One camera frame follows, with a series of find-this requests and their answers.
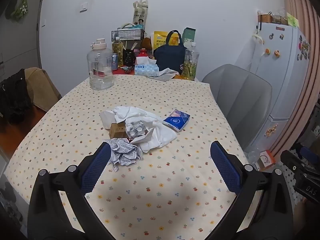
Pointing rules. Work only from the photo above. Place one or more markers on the white paper tissue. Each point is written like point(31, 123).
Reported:
point(155, 130)
point(106, 118)

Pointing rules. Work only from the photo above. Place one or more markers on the black garment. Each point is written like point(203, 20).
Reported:
point(15, 97)

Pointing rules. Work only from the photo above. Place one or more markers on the blue white tissue box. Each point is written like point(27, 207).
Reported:
point(147, 70)

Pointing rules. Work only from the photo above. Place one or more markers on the white crumpled napkin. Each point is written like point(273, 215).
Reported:
point(165, 73)

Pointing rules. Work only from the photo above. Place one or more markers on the blue tissue packet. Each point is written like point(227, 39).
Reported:
point(176, 120)

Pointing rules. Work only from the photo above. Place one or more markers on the group of fridge magnets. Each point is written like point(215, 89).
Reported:
point(303, 47)

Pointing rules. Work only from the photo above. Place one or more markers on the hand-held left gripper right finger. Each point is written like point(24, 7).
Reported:
point(225, 167)

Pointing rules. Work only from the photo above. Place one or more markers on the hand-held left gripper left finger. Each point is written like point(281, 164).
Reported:
point(96, 167)

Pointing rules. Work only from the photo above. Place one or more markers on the floral print tablecloth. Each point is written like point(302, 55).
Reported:
point(150, 100)

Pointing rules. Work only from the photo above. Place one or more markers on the red table mat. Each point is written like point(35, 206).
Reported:
point(120, 71)

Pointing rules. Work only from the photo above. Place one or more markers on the printed receipt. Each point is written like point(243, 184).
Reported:
point(125, 152)

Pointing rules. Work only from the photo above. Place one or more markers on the large yellow tea bottle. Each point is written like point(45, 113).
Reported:
point(190, 67)

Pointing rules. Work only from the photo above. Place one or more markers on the yellow snack bag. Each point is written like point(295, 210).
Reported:
point(158, 41)

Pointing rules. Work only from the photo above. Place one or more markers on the brown wicker basket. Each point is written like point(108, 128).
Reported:
point(265, 18)

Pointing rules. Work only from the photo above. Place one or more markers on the large clear water jug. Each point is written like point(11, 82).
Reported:
point(100, 75)

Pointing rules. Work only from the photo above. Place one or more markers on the grey upholstered chair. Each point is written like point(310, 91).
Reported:
point(237, 92)

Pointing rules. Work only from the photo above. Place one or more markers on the navy lunch bag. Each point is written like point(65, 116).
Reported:
point(170, 57)

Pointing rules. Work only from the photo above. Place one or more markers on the small yellow tea bottle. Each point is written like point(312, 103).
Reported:
point(117, 52)

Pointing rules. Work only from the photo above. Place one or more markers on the green hanging plush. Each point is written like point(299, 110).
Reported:
point(21, 7)

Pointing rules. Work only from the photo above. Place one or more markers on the silver blister pack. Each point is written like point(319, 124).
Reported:
point(136, 128)

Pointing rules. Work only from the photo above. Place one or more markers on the grey door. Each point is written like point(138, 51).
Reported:
point(25, 42)

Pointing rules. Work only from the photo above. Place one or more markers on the orange white box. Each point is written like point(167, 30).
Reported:
point(267, 158)

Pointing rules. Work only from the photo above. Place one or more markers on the brown jacket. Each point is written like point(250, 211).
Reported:
point(42, 87)

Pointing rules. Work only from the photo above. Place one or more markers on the white hanging bag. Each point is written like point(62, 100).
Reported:
point(257, 55)

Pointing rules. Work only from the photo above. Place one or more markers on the black mesh pen holder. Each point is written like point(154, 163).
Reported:
point(128, 57)

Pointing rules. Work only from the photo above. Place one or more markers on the white refrigerator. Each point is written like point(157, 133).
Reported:
point(282, 80)

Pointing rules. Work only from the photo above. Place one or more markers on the red container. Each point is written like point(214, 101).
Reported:
point(142, 53)

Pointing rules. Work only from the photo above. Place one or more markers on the small brown cardboard box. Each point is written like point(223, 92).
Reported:
point(117, 130)

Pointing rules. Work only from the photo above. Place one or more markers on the green carton box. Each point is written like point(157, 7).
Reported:
point(188, 33)

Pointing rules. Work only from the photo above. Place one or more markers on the white wall switch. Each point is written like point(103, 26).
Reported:
point(83, 7)

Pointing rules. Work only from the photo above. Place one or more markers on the cream printed tote bag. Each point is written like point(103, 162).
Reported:
point(140, 15)

